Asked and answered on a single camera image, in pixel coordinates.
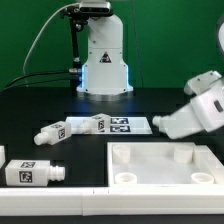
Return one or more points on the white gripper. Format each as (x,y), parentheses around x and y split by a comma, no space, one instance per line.
(204,112)

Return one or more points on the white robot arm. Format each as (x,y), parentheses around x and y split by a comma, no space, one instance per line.
(105,77)

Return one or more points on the white sheet with markers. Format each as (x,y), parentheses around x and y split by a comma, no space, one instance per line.
(116,126)

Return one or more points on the white front fence wall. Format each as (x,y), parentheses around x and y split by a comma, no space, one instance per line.
(176,199)

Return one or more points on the white fence wall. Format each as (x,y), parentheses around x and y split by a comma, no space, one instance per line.
(176,199)
(2,156)

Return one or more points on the black camera on stand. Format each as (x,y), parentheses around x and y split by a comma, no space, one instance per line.
(86,9)

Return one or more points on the white left fence wall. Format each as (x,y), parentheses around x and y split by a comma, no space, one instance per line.
(2,156)

